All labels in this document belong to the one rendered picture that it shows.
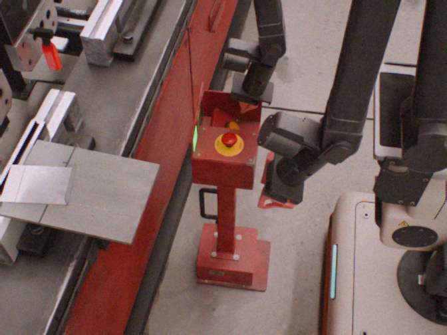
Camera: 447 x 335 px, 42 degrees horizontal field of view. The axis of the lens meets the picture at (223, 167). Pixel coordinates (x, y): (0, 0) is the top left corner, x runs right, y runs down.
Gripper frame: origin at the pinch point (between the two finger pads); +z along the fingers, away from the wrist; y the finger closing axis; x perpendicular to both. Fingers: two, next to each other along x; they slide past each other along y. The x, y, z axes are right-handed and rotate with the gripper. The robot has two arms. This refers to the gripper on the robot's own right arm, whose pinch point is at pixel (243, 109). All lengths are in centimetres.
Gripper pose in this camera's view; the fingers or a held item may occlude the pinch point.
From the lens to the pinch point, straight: 150.5
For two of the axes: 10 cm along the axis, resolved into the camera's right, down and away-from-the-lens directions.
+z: -2.4, 5.1, 8.2
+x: -1.3, 8.2, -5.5
